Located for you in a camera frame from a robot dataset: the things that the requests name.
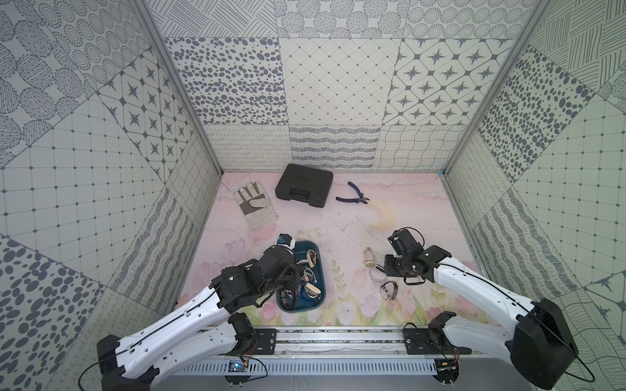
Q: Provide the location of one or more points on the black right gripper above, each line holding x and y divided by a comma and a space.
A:
389, 265

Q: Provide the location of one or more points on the aluminium mounting rail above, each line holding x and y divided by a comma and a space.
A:
342, 339

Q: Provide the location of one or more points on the beige strap gold watch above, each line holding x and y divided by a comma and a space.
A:
369, 259

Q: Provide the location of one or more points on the teal storage tray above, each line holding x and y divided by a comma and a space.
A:
296, 301

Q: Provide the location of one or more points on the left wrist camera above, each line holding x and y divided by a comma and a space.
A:
286, 241

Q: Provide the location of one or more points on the grey work glove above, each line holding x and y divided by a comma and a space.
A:
255, 205

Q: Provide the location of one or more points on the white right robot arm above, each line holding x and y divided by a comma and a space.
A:
532, 336

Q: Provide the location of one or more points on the black plastic tool case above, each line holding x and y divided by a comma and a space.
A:
305, 184

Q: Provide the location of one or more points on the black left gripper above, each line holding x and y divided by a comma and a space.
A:
292, 273

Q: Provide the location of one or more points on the white grey strap watch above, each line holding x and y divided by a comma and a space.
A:
377, 276

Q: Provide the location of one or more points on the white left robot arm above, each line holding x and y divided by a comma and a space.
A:
122, 369

